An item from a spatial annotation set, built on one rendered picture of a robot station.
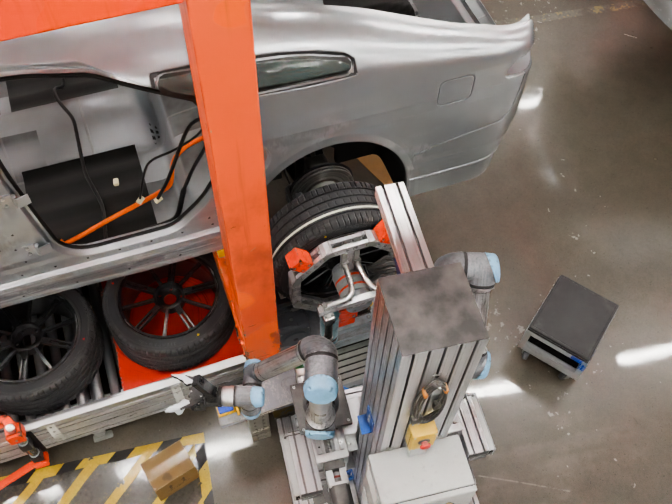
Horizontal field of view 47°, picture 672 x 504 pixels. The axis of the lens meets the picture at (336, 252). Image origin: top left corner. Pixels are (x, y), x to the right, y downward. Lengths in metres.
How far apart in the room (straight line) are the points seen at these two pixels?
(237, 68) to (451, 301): 0.86
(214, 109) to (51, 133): 2.00
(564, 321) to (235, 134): 2.39
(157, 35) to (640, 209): 3.32
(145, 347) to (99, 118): 1.19
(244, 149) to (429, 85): 1.18
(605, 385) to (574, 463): 0.49
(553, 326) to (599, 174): 1.45
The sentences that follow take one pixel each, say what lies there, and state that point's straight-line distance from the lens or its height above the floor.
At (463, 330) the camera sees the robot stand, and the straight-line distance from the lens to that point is 2.11.
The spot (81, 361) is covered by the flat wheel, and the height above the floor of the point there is 0.50.
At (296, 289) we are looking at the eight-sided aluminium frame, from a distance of 3.44.
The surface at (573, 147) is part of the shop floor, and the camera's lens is 5.38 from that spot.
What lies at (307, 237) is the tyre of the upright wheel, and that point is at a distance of 3.30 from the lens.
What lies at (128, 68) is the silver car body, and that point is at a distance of 2.95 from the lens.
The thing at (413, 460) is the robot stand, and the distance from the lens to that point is 2.80.
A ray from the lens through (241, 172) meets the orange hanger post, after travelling 2.47.
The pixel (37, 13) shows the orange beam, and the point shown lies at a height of 2.67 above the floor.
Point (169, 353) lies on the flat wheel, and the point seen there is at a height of 0.49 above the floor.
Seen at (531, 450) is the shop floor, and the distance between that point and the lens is 4.23.
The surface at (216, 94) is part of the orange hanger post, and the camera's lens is 2.19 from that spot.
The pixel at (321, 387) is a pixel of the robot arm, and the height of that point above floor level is 1.46.
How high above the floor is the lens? 3.88
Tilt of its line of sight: 58 degrees down
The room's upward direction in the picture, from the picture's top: 3 degrees clockwise
